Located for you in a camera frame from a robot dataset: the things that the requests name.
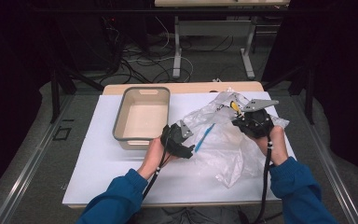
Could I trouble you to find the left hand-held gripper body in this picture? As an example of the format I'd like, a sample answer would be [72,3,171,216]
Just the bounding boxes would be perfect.
[160,119,195,159]

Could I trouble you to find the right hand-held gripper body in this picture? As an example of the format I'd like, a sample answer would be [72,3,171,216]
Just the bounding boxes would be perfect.
[241,98,280,140]

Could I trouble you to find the blue toothbrush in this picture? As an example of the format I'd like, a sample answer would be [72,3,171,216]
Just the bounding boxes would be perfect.
[194,122,216,154]

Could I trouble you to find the clear plastic bag yellow smiley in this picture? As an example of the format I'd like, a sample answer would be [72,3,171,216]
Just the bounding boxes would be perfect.
[179,87,291,189]

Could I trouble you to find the beige bin with grey rim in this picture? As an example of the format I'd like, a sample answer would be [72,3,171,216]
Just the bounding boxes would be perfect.
[112,86,172,151]

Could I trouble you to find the person's left hand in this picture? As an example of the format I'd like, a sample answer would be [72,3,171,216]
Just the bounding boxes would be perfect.
[136,137,178,181]

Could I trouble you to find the person's right hand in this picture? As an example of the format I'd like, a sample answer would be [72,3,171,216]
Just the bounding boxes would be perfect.
[250,125,290,167]

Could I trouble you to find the black metal stand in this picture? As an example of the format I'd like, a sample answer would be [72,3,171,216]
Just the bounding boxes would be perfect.
[261,60,317,126]
[47,60,105,124]

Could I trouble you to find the person's grey trousers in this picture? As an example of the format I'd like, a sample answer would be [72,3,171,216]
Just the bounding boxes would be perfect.
[133,205,285,224]

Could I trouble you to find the white board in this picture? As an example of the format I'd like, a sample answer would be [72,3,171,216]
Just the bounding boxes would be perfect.
[62,91,296,205]

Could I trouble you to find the desk with white legs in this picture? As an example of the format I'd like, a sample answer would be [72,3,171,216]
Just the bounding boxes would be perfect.
[154,0,291,80]

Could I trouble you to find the black computer case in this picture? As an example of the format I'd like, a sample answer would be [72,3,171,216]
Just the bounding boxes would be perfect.
[57,13,124,73]

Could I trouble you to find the left hand-held gripper black cable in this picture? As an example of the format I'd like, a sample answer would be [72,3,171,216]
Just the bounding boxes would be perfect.
[141,135,172,202]

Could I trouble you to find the hand-held gripper black cable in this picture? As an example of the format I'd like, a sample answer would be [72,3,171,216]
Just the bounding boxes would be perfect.
[254,135,275,224]
[141,135,172,202]

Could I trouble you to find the right hand-held gripper black cable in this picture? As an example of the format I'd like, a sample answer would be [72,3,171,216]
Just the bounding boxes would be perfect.
[254,135,275,224]

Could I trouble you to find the tangle of floor cables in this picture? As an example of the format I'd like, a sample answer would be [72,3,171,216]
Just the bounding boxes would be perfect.
[103,15,195,86]

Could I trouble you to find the aluminium floor rail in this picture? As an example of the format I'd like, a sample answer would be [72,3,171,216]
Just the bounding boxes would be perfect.
[0,94,76,224]
[291,94,358,224]

